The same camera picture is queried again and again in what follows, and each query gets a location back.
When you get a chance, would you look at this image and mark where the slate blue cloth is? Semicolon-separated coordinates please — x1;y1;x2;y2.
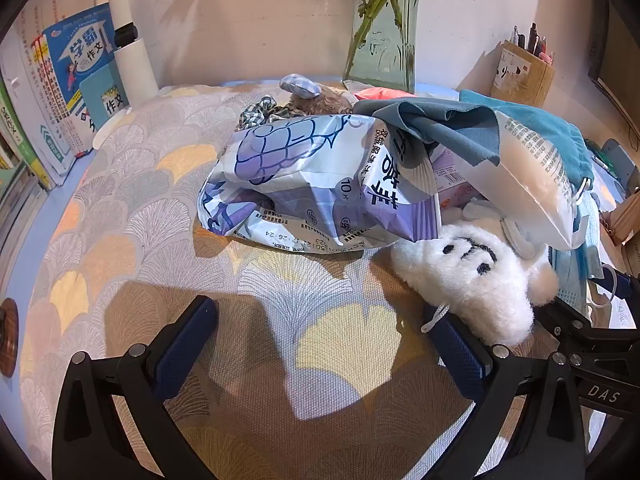
352;99;503;168

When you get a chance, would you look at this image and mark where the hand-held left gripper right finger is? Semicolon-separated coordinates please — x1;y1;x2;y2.
422;305;586;480

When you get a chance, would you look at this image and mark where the coral pink packet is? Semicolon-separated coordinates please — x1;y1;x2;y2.
357;86;418;103

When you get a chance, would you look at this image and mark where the row of books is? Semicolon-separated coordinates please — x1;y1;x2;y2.
0;0;133;193

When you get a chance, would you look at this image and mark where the checked scrunchie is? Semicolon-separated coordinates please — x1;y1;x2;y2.
237;95;288;131

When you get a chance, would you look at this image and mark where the wooden pen holder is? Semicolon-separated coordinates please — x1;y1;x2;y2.
490;40;556;108

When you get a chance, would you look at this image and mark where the purple white plastic package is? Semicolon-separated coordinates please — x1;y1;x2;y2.
197;112;443;256

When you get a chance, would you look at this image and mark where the white printed plastic bag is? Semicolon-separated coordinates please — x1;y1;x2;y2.
430;107;588;251

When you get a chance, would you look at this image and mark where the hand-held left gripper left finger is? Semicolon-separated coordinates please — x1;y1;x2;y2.
51;295;218;480

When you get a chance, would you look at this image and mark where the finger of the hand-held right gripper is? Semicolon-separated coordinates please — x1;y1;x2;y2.
537;297;640;361
597;262;640;311

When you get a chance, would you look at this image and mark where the black wall television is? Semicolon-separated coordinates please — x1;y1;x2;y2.
587;0;640;126

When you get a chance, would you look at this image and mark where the teal garment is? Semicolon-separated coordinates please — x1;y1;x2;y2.
457;89;596;196

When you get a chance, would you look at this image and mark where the blue face mask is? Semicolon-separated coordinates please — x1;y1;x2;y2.
547;180;621;311

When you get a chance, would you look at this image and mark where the white plush toy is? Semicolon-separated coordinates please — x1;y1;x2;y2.
390;200;558;348

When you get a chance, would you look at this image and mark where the glass vase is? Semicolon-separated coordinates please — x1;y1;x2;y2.
342;0;426;93

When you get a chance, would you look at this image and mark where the bunch of pens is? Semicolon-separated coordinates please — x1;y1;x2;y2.
510;22;555;66

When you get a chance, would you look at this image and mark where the brown plush bear checked hat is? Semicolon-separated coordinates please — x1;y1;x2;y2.
277;74;353;118

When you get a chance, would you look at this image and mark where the round wooden object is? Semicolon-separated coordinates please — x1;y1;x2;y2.
0;297;20;378

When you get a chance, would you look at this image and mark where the patterned tablecloth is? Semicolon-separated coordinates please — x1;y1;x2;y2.
20;82;640;480

